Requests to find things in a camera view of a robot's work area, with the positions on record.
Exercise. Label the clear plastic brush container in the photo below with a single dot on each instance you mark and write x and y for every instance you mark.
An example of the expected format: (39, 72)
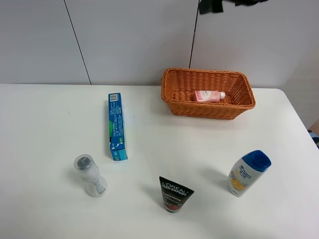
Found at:
(96, 184)

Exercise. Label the blue toothpaste box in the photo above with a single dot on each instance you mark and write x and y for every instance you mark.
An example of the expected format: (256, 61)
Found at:
(116, 127)

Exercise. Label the white blue-capped shampoo bottle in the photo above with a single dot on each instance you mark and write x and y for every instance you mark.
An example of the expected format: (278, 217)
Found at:
(246, 171)

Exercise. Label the small pink lotion bottle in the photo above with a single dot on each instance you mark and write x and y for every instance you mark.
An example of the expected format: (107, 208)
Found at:
(209, 96)

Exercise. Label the black L'Oreal face wash tube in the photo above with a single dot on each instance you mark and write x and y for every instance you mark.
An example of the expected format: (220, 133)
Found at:
(174, 195)

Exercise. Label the orange wicker basket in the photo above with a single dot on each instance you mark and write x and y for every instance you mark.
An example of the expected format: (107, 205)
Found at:
(178, 86)

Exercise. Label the blue patterned object at edge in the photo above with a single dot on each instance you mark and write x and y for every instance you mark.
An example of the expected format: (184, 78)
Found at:
(314, 137)

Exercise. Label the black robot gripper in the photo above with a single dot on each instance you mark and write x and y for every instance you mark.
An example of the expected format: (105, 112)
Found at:
(216, 6)

